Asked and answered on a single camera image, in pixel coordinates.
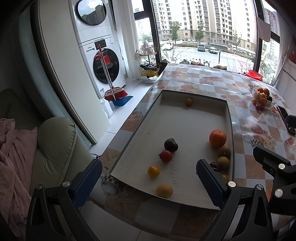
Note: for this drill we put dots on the white washing machine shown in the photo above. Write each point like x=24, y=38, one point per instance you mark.
x=87, y=60

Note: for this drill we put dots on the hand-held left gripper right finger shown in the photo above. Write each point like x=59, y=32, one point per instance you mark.
x=210, y=183

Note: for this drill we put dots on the red item on cabinet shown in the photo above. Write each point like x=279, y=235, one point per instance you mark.
x=292, y=55

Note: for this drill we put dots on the pink blanket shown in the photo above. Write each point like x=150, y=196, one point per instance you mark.
x=13, y=166

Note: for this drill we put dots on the metal rack with white cloths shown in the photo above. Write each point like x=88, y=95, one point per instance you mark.
x=146, y=49

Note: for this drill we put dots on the yellow lemon-like fruit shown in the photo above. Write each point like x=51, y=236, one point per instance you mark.
x=164, y=191

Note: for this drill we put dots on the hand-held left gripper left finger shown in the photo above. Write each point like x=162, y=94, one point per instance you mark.
x=89, y=179

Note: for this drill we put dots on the white side cabinet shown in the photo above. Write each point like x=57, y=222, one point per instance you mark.
x=288, y=78

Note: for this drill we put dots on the metal pole with black head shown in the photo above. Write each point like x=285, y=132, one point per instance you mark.
x=279, y=69

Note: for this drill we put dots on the brown round fruit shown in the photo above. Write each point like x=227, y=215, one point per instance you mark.
x=223, y=162
x=225, y=150
x=214, y=166

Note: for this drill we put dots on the smartphone with red case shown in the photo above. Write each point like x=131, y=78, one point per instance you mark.
x=283, y=115

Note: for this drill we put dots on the red round fruit with stem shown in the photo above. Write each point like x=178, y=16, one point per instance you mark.
x=166, y=156

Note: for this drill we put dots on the yellow basin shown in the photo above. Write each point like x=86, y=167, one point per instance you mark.
x=149, y=73

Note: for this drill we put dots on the white slipper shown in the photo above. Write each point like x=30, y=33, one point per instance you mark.
x=148, y=79

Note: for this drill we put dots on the white plastic jug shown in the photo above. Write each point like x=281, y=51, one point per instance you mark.
x=105, y=107

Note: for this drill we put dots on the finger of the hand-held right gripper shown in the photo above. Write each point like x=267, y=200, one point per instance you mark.
x=291, y=125
x=268, y=157

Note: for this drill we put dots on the red plastic basin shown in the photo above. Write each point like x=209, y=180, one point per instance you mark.
x=254, y=74

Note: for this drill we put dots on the white tall cabinet panel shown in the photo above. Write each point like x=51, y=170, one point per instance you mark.
x=69, y=81

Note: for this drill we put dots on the large orange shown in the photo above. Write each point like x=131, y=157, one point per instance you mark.
x=217, y=138

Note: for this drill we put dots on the small orange fruit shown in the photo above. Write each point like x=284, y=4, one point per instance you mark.
x=225, y=177
x=188, y=102

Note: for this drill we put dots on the dark purple plum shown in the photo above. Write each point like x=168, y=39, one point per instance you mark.
x=269, y=98
x=171, y=144

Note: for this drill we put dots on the blue dustpan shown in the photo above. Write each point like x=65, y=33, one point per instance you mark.
x=122, y=100

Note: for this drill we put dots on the green armchair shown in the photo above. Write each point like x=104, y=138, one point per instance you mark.
x=57, y=150

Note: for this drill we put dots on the clear glass bowl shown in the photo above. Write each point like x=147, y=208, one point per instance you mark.
x=267, y=104

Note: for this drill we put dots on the white parked car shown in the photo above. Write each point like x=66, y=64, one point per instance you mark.
x=167, y=46

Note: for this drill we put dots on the red broom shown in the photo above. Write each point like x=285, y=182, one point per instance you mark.
x=115, y=92

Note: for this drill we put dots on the hanging grey cloth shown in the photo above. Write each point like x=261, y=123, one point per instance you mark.
x=263, y=27

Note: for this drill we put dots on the white curtain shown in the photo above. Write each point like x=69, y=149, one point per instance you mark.
x=127, y=34

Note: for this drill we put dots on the dark parked car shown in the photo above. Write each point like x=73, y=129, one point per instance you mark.
x=213, y=50

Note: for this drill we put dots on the small yellow round fruit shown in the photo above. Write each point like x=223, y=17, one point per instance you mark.
x=153, y=171

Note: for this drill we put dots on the blue van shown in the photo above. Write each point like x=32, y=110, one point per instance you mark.
x=201, y=47

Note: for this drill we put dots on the yellow-orange citrus fruit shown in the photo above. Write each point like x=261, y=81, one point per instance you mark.
x=262, y=95

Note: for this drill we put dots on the grey rectangular tray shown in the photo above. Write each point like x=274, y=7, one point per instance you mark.
x=185, y=125

